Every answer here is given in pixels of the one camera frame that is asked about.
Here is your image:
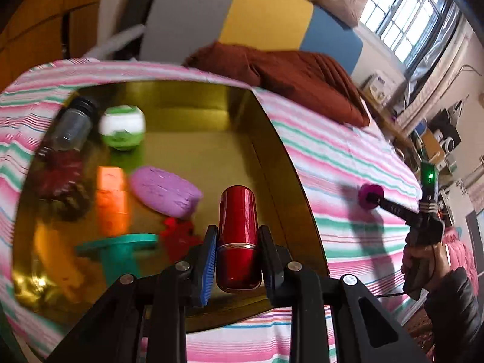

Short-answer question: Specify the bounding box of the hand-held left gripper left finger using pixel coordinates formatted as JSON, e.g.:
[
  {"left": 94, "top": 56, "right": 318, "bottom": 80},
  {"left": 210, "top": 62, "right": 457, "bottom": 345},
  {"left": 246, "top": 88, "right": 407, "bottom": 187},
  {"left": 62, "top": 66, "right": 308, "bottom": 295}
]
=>
[{"left": 45, "top": 225, "right": 219, "bottom": 363}]

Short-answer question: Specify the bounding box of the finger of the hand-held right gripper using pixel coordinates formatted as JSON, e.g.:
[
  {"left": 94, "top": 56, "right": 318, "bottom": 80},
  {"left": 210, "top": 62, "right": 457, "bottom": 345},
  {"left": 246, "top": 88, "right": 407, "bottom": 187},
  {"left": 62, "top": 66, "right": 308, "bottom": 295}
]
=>
[{"left": 372, "top": 193, "right": 422, "bottom": 222}]

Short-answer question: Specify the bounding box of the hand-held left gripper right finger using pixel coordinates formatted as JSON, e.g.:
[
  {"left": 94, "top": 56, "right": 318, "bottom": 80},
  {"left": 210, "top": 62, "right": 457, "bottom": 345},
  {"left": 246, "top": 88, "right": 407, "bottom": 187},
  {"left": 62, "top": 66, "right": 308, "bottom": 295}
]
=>
[{"left": 258, "top": 225, "right": 429, "bottom": 363}]

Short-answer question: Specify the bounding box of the purple funnel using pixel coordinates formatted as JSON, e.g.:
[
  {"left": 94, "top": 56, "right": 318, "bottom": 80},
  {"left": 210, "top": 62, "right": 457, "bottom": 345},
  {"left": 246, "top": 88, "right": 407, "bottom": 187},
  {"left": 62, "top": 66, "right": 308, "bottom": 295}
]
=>
[{"left": 358, "top": 183, "right": 384, "bottom": 209}]

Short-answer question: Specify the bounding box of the red puzzle block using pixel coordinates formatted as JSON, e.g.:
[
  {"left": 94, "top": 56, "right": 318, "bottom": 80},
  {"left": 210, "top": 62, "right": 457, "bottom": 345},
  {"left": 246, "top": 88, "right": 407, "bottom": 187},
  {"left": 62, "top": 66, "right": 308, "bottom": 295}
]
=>
[{"left": 159, "top": 217, "right": 205, "bottom": 261}]

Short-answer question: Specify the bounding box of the red capsule container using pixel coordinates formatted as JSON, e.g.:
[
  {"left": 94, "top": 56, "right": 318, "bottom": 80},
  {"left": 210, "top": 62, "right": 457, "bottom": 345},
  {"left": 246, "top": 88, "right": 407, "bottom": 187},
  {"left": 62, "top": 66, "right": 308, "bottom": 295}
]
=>
[{"left": 215, "top": 185, "right": 263, "bottom": 293}]

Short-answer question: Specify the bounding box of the teal funnel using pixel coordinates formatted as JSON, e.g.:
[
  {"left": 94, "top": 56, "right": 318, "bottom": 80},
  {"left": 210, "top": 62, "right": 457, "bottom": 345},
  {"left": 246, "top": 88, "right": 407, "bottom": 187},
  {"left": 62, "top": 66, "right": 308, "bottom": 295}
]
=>
[{"left": 74, "top": 233, "right": 159, "bottom": 288}]

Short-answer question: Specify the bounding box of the purple and yellow disc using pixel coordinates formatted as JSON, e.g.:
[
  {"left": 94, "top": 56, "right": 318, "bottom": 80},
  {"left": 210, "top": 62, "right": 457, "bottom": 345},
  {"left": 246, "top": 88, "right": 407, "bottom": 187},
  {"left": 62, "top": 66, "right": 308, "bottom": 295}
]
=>
[{"left": 129, "top": 165, "right": 204, "bottom": 220}]

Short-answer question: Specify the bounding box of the orange cube block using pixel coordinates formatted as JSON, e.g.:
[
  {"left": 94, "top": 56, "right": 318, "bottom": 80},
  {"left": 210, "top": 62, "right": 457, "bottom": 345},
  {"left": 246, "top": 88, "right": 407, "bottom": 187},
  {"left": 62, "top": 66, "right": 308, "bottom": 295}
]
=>
[{"left": 94, "top": 166, "right": 131, "bottom": 237}]

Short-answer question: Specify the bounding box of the gold square tin box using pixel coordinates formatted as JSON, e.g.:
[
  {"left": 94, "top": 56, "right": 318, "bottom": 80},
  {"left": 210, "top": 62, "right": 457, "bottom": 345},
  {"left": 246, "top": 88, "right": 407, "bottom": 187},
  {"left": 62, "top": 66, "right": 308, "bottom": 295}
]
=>
[{"left": 11, "top": 80, "right": 329, "bottom": 335}]

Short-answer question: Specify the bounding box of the green and white ball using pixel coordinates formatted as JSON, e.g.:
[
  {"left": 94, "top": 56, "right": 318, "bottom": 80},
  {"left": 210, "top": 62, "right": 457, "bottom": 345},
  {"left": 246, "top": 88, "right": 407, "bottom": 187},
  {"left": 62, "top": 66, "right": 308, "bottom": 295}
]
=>
[{"left": 98, "top": 105, "right": 146, "bottom": 151}]

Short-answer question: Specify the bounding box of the dark red toy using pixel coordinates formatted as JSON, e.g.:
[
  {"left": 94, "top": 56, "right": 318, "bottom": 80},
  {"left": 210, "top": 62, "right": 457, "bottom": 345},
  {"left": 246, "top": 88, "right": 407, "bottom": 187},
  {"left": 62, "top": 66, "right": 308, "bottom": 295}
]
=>
[{"left": 36, "top": 151, "right": 91, "bottom": 220}]

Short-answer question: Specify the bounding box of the clear bottle with black cap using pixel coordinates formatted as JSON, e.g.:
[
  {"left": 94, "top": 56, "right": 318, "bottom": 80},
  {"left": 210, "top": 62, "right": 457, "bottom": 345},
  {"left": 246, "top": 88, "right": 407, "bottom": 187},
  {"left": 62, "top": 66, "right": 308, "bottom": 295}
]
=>
[{"left": 36, "top": 96, "right": 100, "bottom": 159}]

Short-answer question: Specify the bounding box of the person's right forearm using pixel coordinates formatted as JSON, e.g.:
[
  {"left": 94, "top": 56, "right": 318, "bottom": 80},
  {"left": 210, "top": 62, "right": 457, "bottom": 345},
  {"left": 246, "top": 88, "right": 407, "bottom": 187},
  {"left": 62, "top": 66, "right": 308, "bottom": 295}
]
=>
[{"left": 425, "top": 267, "right": 484, "bottom": 363}]

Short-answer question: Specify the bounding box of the person's right hand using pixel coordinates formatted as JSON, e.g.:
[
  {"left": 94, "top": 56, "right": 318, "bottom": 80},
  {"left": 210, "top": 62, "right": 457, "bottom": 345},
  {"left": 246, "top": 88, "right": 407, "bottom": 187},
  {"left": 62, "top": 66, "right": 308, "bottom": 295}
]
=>
[{"left": 401, "top": 240, "right": 452, "bottom": 292}]

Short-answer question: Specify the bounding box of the pink quilted cloth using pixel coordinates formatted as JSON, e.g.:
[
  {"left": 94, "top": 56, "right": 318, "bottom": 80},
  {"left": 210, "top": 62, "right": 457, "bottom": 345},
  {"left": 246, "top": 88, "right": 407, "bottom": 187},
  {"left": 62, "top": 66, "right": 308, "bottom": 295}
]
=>
[{"left": 442, "top": 227, "right": 484, "bottom": 273}]

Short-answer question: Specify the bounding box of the white cardboard box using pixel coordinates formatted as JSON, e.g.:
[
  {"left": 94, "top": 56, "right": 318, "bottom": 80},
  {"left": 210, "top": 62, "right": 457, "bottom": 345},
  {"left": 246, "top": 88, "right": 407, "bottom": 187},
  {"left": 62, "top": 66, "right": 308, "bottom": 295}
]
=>
[{"left": 365, "top": 74, "right": 394, "bottom": 103}]

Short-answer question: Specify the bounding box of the brown padded jacket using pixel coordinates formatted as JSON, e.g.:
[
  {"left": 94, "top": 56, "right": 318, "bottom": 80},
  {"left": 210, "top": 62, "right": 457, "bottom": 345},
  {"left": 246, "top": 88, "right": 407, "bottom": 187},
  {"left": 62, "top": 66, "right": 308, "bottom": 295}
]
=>
[{"left": 183, "top": 41, "right": 371, "bottom": 128}]

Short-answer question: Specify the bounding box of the barred window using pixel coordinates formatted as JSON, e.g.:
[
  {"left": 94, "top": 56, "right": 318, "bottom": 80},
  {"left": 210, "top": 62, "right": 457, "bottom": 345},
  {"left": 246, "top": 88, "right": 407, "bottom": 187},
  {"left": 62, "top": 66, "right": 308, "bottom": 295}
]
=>
[{"left": 359, "top": 0, "right": 460, "bottom": 69}]

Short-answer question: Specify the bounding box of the grey yellow blue headboard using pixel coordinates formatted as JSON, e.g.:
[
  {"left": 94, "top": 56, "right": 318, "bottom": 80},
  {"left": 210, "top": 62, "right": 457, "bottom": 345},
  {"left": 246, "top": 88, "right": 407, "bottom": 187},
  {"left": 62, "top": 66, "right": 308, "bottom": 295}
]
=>
[{"left": 140, "top": 0, "right": 364, "bottom": 76}]

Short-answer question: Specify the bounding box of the wooden wardrobe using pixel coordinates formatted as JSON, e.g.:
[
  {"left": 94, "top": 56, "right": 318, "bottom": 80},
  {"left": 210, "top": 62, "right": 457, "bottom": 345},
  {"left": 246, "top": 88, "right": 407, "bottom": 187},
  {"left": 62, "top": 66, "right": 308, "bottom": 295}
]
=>
[{"left": 0, "top": 0, "right": 106, "bottom": 91}]

